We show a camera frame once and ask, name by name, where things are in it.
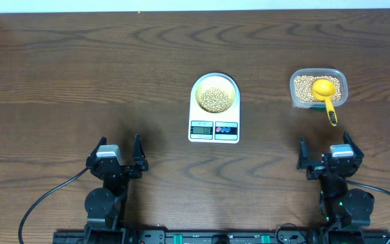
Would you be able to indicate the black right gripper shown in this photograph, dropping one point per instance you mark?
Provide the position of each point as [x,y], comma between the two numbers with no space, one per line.
[316,167]

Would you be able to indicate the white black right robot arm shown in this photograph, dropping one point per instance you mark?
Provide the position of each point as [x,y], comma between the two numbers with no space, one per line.
[346,210]

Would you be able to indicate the pile of soybeans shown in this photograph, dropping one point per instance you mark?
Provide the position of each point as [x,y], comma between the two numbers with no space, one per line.
[303,85]

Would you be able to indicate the soybeans in yellow bowl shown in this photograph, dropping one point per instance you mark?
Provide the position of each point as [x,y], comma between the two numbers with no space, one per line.
[215,100]

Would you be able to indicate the yellow plastic bowl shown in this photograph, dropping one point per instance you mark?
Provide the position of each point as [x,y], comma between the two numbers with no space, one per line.
[215,81]

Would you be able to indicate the yellow measuring scoop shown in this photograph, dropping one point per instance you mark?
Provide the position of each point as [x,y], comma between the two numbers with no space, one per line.
[323,90]

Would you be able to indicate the clear plastic container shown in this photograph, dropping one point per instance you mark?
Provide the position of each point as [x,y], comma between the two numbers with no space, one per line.
[296,102]

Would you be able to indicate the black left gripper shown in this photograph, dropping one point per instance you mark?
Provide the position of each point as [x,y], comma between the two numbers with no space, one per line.
[139,161]

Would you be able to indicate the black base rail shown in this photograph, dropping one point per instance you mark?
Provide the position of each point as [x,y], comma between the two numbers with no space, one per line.
[167,237]

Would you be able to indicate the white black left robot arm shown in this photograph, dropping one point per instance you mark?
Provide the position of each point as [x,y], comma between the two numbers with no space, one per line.
[105,206]

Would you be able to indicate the white digital kitchen scale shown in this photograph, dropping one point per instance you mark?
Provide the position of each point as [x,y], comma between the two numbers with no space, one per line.
[214,127]

